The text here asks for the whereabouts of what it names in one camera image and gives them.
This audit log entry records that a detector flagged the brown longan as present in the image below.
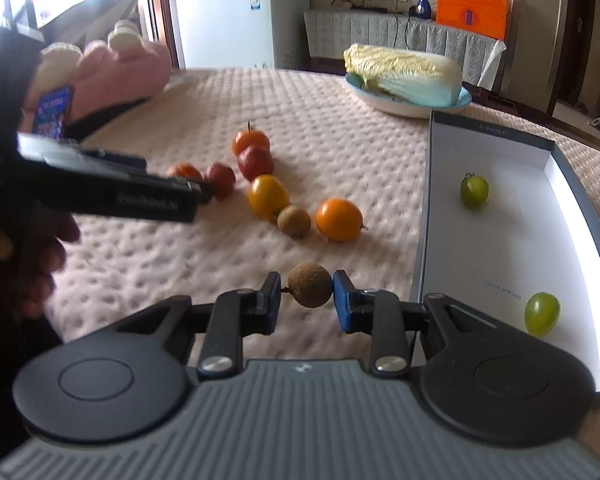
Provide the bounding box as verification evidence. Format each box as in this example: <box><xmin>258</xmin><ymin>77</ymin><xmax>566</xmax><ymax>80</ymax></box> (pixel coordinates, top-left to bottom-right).
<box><xmin>282</xmin><ymin>262</ymin><xmax>332</xmax><ymax>309</ymax></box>

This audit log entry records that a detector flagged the orange kumquat fruit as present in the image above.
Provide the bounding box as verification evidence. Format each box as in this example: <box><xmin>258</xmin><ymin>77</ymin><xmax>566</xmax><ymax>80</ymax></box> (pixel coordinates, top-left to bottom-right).
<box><xmin>314</xmin><ymin>197</ymin><xmax>365</xmax><ymax>243</ymax></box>

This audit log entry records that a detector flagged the brown kiwi like fruit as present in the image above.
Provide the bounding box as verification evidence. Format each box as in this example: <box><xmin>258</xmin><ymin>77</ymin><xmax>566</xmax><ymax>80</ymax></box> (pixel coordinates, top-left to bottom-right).
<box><xmin>276</xmin><ymin>205</ymin><xmax>312</xmax><ymax>238</ymax></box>

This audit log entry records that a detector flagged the yellow orange fruit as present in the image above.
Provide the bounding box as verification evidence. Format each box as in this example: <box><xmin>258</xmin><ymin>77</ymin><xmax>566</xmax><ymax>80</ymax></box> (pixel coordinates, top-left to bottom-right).
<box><xmin>248</xmin><ymin>174</ymin><xmax>290</xmax><ymax>222</ymax></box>

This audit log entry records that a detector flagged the small red fruit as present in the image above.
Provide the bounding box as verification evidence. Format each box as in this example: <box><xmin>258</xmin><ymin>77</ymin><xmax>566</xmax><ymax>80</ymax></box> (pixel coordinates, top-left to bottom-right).
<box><xmin>204</xmin><ymin>162</ymin><xmax>236</xmax><ymax>200</ymax></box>

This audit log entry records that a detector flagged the green fruit with stem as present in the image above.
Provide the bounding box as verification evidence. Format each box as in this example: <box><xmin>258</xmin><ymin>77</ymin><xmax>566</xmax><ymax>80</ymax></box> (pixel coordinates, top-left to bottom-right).
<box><xmin>460</xmin><ymin>174</ymin><xmax>490</xmax><ymax>210</ymax></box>

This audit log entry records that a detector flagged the red tomato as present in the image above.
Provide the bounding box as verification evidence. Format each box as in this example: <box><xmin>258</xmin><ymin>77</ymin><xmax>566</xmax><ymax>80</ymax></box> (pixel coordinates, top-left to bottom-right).
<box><xmin>166</xmin><ymin>162</ymin><xmax>204</xmax><ymax>182</ymax></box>

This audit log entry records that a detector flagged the dark red fruit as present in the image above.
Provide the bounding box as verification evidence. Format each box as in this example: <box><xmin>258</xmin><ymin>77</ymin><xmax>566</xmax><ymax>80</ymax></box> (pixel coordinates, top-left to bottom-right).
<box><xmin>237</xmin><ymin>145</ymin><xmax>274</xmax><ymax>182</ymax></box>

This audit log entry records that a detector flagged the orange tomato with stem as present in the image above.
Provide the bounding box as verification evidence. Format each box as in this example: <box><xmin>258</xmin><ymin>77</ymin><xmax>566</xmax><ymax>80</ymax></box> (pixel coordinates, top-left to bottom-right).
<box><xmin>230</xmin><ymin>122</ymin><xmax>271</xmax><ymax>156</ymax></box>

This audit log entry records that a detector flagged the person's left hand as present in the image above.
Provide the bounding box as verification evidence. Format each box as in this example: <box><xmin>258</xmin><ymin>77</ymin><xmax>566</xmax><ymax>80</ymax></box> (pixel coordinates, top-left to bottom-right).
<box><xmin>0</xmin><ymin>210</ymin><xmax>81</xmax><ymax>318</ymax></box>

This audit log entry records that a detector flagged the colourful card packet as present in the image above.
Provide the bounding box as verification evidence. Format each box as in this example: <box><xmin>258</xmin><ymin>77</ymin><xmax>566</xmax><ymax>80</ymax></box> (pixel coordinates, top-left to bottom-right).
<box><xmin>32</xmin><ymin>86</ymin><xmax>72</xmax><ymax>140</ymax></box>

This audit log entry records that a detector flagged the pink plush toy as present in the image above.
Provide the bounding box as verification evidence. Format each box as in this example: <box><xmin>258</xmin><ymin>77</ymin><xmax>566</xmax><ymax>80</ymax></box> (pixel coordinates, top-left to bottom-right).
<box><xmin>19</xmin><ymin>20</ymin><xmax>172</xmax><ymax>136</ymax></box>

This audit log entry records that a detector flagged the pink quilted table cover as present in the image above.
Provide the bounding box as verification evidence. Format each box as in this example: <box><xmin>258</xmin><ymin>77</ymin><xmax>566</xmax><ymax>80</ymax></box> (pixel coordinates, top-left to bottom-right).
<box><xmin>47</xmin><ymin>70</ymin><xmax>600</xmax><ymax>387</ymax></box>

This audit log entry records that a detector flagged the grey white cardboard box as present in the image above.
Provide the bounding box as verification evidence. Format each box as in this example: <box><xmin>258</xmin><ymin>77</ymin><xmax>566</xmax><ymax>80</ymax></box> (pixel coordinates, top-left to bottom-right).
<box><xmin>412</xmin><ymin>112</ymin><xmax>600</xmax><ymax>393</ymax></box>

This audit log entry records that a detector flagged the light blue plate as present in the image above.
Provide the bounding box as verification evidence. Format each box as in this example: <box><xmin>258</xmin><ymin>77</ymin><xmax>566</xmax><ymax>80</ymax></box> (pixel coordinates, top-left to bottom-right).
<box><xmin>344</xmin><ymin>74</ymin><xmax>472</xmax><ymax>119</ymax></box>

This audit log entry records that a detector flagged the napa cabbage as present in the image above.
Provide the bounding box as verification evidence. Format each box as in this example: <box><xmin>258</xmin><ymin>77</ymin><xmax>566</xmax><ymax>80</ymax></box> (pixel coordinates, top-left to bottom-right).
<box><xmin>343</xmin><ymin>44</ymin><xmax>463</xmax><ymax>107</ymax></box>

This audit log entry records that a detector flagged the tv stand with cloth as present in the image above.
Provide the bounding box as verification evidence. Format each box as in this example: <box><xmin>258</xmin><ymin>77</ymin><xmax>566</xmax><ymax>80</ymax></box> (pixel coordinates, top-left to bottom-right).
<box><xmin>304</xmin><ymin>10</ymin><xmax>506</xmax><ymax>90</ymax></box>

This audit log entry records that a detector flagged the white chest freezer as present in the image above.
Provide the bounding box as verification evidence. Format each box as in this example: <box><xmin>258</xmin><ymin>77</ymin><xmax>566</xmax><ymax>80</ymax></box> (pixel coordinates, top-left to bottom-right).
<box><xmin>175</xmin><ymin>0</ymin><xmax>310</xmax><ymax>70</ymax></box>

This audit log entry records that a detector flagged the blue glass bottle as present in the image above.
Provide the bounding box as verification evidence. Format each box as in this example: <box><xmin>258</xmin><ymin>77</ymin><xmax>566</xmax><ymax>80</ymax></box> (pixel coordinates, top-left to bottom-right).
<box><xmin>415</xmin><ymin>0</ymin><xmax>432</xmax><ymax>20</ymax></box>

